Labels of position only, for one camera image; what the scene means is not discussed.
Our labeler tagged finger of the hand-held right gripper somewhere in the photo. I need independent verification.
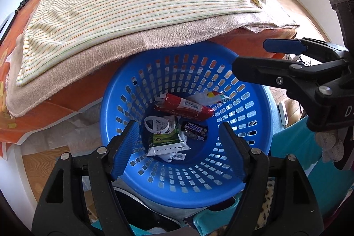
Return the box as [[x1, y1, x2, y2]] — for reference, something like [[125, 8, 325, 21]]
[[263, 37, 347, 62], [232, 56, 349, 108]]

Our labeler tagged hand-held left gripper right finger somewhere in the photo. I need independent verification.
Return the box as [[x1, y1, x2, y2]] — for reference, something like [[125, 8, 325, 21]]
[[218, 122, 324, 236]]

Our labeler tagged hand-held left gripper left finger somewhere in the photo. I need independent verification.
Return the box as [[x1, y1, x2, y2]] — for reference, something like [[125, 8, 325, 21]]
[[32, 120, 140, 236]]

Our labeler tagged green milk carton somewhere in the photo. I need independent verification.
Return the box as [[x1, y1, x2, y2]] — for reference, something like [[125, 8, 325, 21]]
[[144, 115, 181, 149]]

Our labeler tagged brown chocolate bar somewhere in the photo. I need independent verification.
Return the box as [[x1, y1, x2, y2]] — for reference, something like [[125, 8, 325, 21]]
[[180, 121, 208, 141]]

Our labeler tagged white printed plastic bag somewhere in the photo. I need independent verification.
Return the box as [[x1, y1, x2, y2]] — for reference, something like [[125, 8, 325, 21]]
[[191, 91, 234, 109]]

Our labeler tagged blue plastic basket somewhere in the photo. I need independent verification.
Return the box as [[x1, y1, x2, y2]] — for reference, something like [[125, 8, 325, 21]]
[[100, 41, 274, 209]]

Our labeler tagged red packet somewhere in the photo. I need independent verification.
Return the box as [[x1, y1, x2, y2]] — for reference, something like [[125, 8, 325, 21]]
[[154, 93, 215, 121]]

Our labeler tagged person's right hand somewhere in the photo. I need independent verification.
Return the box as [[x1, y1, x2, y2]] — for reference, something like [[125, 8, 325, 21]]
[[315, 128, 351, 165]]

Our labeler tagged white plastic sheet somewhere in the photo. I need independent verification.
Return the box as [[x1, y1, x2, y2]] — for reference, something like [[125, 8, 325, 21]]
[[63, 106, 108, 148]]

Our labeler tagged small white device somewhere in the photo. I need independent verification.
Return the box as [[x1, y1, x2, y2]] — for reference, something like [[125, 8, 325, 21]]
[[278, 101, 289, 126]]

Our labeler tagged black object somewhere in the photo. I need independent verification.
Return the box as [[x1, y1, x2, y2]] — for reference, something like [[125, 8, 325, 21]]
[[113, 188, 194, 234]]

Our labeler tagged leopard print cloth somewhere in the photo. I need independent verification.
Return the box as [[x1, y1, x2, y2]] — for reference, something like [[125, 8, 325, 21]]
[[254, 179, 277, 231]]

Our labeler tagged beige towel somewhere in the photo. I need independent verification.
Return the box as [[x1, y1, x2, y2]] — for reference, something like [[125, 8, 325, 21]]
[[6, 0, 300, 119]]

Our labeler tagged striped yellow towel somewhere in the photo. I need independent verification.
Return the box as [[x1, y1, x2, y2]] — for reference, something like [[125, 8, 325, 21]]
[[15, 0, 266, 87]]

